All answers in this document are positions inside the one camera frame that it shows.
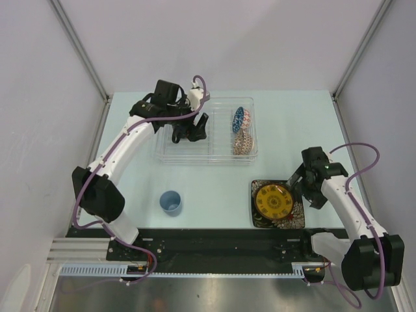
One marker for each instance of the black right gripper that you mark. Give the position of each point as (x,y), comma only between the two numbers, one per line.
(317,198)

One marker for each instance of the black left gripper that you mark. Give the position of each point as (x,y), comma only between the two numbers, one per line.
(194,132)

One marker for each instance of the yellow round plate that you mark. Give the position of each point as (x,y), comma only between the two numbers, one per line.
(274,201)

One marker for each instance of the black yellow square plate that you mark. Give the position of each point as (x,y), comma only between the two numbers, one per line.
(296,220)

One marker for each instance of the blue triangle pattern bowl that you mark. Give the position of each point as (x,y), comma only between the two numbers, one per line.
(241,119)

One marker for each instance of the brown lattice pattern bowl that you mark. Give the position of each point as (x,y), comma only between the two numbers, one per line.
(243,143)

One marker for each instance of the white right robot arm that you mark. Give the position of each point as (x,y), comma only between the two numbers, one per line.
(364,274)

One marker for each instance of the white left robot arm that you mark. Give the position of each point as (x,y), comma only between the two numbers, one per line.
(95,186)

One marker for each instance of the light blue cup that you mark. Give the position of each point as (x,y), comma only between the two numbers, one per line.
(170,202)

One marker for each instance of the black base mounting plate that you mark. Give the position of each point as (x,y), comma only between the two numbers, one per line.
(276,244)

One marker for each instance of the white wire dish rack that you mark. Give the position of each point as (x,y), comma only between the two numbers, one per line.
(217,148)

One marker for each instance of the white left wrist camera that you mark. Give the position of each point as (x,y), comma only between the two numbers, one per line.
(196,96)

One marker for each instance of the white slotted cable duct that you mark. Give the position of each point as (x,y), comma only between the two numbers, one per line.
(102,270)

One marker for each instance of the aluminium frame rail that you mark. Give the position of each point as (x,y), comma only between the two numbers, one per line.
(75,41)

